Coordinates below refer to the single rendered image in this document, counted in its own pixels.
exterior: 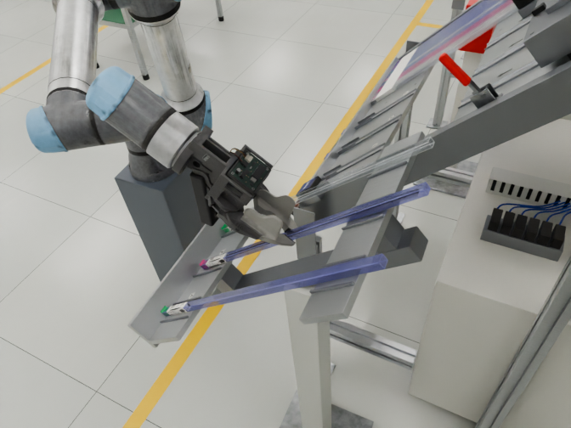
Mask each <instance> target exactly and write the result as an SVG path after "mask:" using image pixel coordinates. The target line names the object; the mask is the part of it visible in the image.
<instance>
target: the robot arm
mask: <svg viewBox="0 0 571 428"><path fill-rule="evenodd" d="M181 1H182V0H52V5H53V8H54V11H55V13H56V18H55V25H54V39H53V47H52V55H51V63H50V71H49V79H48V92H47V100H46V106H42V105H41V106H39V107H38V108H34V109H31V110H30V111H29V112H28V113H27V115H26V119H25V124H26V129H27V132H28V135H29V138H30V140H31V142H32V143H33V144H34V146H35V147H36V148H37V149H38V150H39V151H41V152H43V153H58V152H68V151H69V150H74V149H84V148H89V147H94V146H100V145H106V144H118V143H124V142H125V144H126V146H127V149H128V160H129V162H128V168H129V171H130V172H131V175H132V176H133V178H135V179H136V180H138V181H140V182H145V183H152V182H157V181H161V180H163V179H165V178H167V177H170V176H171V175H172V174H173V173H175V172H176V173H177V174H178V175H180V174H181V173H182V172H183V171H184V170H185V169H186V168H187V167H188V168H189V169H190V170H192V173H190V180H191V183H192V187H193V190H194V194H195V200H196V204H197V208H198V212H199V215H200V219H201V222H203V223H205V224H206V225H209V226H213V225H214V224H215V223H216V221H217V220H218V219H219V218H221V219H222V220H223V221H224V222H225V224H226V225H227V226H228V227H230V228H231V229H232V230H234V231H235V232H236V233H238V234H243V235H245V236H247V237H250V238H253V239H260V240H261V241H264V242H268V243H271V244H275V245H284V246H294V244H296V242H294V241H293V240H292V239H290V238H289V237H288V236H286V235H285V234H281V233H280V230H281V229H283V230H284V232H287V231H289V230H292V229H294V228H297V225H296V224H295V222H294V220H293V219H292V218H291V214H292V211H293V209H294V206H295V204H296V202H295V201H294V199H293V198H292V197H290V196H289V195H286V194H285V195H281V196H275V195H273V194H271V193H270V192H269V190H268V189H267V187H266V186H265V185H264V184H263V182H264V181H265V179H266V178H267V177H268V175H269V174H270V172H271V171H272V170H271V168H272V167H273V165H271V164H270V163H269V162H267V161H266V160H265V159H264V158H263V157H262V156H260V155H259V154H258V153H256V152H255V151H254V150H252V149H251V148H250V147H248V146H247V145H246V144H245V145H244V146H243V147H242V149H241V150H239V149H237V148H233V149H235V150H236V151H235V152H231V150H230V151H228V150H227V149H225V148H224V147H223V146H222V145H221V144H219V143H218V142H217V141H215V140H214V139H213V138H211V136H212V133H213V130H212V106H211V98H210V93H209V91H207V90H203V89H202V87H201V85H200V84H199V83H197V82H195V78H194V75H193V71H192V69H191V65H190V62H189V56H188V53H187V49H186V47H185V43H184V38H183V34H182V31H181V28H180V24H179V21H178V16H177V12H178V11H179V10H180V7H181ZM119 8H127V10H128V13H129V14H130V16H131V17H132V18H133V19H134V20H136V21H138V22H139V23H140V25H141V28H142V30H143V33H144V37H145V40H146V42H147V44H148V47H149V50H150V54H151V57H152V59H153V61H154V64H155V68H156V71H157V73H158V76H159V78H160V81H161V85H162V87H163V91H162V93H161V96H160V95H158V94H155V93H154V92H152V91H151V90H150V89H148V88H147V87H146V86H145V85H144V84H142V83H141V82H139V81H138V80H137V79H135V76H134V75H130V74H128V73H127V72H126V71H124V70H123V69H122V68H120V67H118V66H111V67H109V68H107V69H105V70H103V71H102V72H101V73H100V74H99V75H98V76H97V77H96V67H97V50H98V33H99V22H100V21H101V20H102V19H103V17H104V14H105V11H107V10H111V9H119ZM259 159H260V160H259ZM264 163H265V164H264ZM252 199H253V204H254V209H255V210H253V209H252V208H246V209H245V211H244V206H247V204H248V203H249V202H250V201H251V200H252ZM243 211H244V213H243ZM259 213H260V214H259ZM261 214H263V215H266V216H263V215H261Z"/></svg>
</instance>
